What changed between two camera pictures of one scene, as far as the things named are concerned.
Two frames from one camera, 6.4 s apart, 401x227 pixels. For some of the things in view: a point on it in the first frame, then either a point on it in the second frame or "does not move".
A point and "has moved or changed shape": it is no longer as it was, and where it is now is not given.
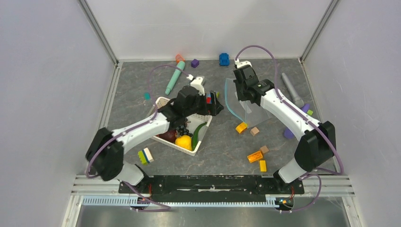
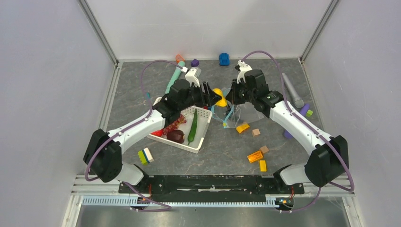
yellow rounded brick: [241, 127] does not move
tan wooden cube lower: [264, 149] does not move
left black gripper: [213, 109] -> [211, 98]
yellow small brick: [263, 166] does not move
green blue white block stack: [145, 156] does not move
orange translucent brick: [255, 156] does not move
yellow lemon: [184, 141] -> [223, 102]
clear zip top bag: [250, 114] has moved or changed shape
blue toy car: [223, 59] does not move
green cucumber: [195, 136] -> [193, 133]
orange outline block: [178, 58] does not move
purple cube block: [195, 63] does not move
